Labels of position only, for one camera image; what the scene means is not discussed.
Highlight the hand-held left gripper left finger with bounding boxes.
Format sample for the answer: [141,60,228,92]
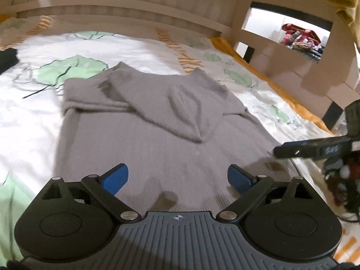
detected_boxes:
[39,163,142,222]

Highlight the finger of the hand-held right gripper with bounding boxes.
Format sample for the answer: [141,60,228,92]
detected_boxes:
[274,138,352,160]

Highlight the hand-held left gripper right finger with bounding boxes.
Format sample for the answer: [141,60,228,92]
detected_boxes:
[216,164,319,222]

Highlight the grey hooded sweater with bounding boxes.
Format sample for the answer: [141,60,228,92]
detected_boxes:
[55,61,293,213]

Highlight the red clothes pile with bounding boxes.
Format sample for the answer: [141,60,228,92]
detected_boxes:
[281,23,330,61]

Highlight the leaf printed bed sheet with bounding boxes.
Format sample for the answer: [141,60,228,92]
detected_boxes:
[0,15,360,263]

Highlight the black cloth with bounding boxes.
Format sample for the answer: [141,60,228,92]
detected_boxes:
[0,49,19,73]

